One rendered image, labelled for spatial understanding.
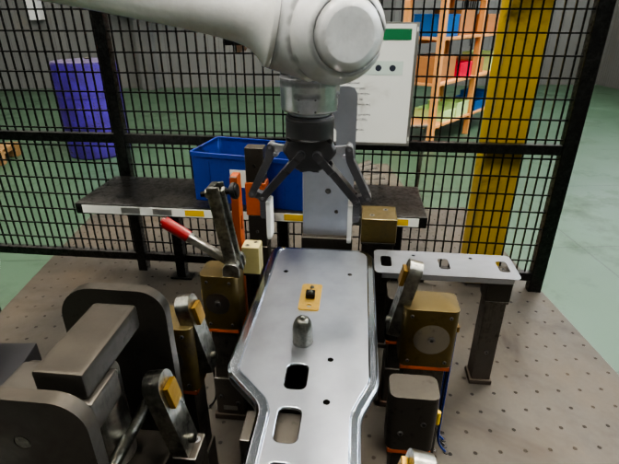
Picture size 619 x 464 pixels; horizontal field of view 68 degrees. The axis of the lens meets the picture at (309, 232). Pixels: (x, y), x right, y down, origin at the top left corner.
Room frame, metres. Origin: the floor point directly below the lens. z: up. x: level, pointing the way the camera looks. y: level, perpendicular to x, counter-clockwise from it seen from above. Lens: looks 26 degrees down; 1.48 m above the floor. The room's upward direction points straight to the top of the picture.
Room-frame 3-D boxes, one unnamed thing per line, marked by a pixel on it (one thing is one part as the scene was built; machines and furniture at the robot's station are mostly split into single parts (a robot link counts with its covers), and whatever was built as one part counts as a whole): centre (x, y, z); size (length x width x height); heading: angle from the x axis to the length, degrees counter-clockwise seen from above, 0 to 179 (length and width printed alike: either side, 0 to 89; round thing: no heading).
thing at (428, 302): (0.63, -0.21, 0.87); 0.12 x 0.07 x 0.35; 84
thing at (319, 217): (0.97, -0.04, 1.17); 0.12 x 0.01 x 0.34; 84
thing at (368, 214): (0.97, -0.16, 0.88); 0.08 x 0.08 x 0.36; 84
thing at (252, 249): (0.80, 0.11, 0.88); 0.04 x 0.04 x 0.37; 84
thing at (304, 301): (0.71, 0.00, 1.01); 0.08 x 0.04 x 0.01; 174
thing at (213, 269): (0.73, 0.18, 0.87); 0.10 x 0.07 x 0.35; 84
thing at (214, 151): (1.16, 0.14, 1.09); 0.30 x 0.17 x 0.13; 74
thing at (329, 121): (0.71, 0.00, 1.29); 0.08 x 0.07 x 0.09; 84
